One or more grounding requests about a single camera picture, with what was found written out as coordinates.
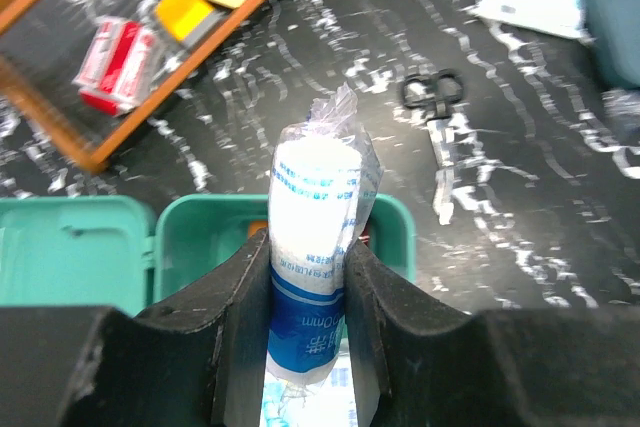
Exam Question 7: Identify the orange wooden shelf rack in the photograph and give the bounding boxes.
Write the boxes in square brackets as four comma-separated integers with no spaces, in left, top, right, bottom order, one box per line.
[1,0,265,173]

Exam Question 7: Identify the black handled scissors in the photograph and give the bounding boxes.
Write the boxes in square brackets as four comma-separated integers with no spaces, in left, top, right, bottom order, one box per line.
[399,69,465,225]

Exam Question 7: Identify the green medicine kit box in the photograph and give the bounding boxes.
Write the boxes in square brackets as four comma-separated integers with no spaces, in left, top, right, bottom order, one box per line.
[1,194,416,314]

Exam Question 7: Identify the blue white small tube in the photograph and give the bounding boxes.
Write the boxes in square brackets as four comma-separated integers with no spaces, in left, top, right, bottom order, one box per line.
[267,85,383,386]

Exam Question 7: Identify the blue divided tray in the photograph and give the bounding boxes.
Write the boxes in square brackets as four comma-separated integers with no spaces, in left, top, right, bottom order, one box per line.
[583,0,639,89]

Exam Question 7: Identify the white blue sachet packet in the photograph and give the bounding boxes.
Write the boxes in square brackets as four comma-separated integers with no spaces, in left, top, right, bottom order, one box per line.
[259,350,358,427]

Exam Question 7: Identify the red white medicine box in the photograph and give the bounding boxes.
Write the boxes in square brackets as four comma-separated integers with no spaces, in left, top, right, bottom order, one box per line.
[72,16,162,117]

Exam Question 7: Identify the white blue card packet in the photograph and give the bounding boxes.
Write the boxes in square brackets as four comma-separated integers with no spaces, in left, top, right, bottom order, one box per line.
[474,0,585,40]

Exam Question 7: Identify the yellow grey small box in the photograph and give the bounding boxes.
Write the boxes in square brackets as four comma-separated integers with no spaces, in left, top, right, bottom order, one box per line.
[155,0,222,50]

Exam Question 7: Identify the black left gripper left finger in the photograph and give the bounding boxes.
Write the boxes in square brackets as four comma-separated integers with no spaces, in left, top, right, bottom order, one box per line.
[1,230,271,426]

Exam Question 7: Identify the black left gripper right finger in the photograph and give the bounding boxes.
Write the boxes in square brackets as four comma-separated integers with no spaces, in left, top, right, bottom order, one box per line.
[344,244,639,426]

